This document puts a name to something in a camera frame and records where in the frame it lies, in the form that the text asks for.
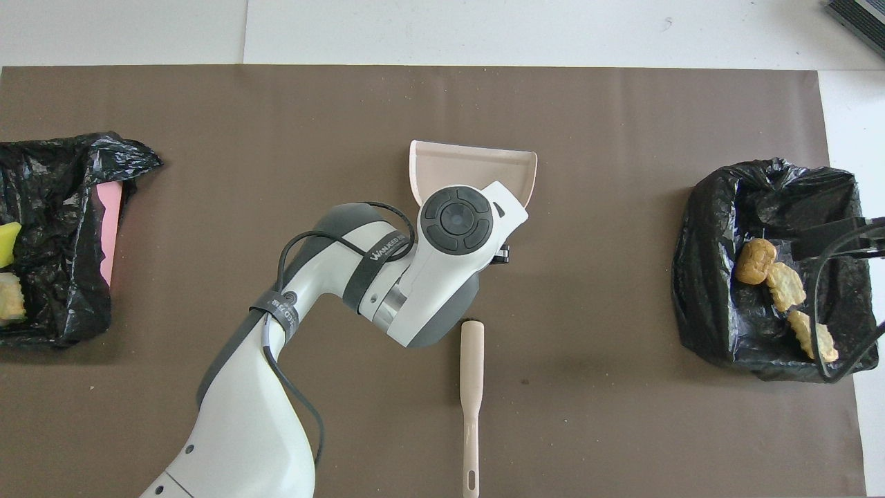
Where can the beige plastic dustpan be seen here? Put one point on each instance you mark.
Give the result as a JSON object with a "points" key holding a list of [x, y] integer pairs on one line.
{"points": [[477, 169]]}

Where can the striped croissant piece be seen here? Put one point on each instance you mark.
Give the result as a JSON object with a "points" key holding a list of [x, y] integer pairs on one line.
{"points": [[786, 286], [805, 332]]}

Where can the black bag lined bin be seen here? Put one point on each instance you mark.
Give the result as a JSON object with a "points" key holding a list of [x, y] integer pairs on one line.
{"points": [[733, 207]]}

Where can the tan sponge chunk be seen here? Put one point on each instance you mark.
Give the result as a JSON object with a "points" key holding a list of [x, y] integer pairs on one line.
{"points": [[10, 297]]}

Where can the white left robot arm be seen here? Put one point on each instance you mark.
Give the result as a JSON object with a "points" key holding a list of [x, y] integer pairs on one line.
{"points": [[242, 429]]}

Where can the black bag pink bin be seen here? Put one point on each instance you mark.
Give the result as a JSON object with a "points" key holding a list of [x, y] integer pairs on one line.
{"points": [[62, 207]]}

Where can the brown paper table mat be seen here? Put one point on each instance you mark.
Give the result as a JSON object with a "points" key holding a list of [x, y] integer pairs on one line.
{"points": [[276, 111]]}

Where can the dark ribbed panel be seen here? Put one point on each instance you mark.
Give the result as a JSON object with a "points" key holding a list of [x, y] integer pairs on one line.
{"points": [[861, 21]]}

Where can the yellow sponge piece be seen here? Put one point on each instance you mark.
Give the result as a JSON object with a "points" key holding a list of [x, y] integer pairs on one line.
{"points": [[7, 245]]}

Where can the brown bread roll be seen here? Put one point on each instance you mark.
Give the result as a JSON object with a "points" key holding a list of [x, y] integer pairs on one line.
{"points": [[755, 261]]}

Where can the pink plastic bin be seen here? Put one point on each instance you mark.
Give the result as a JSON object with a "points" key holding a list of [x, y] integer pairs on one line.
{"points": [[109, 228]]}

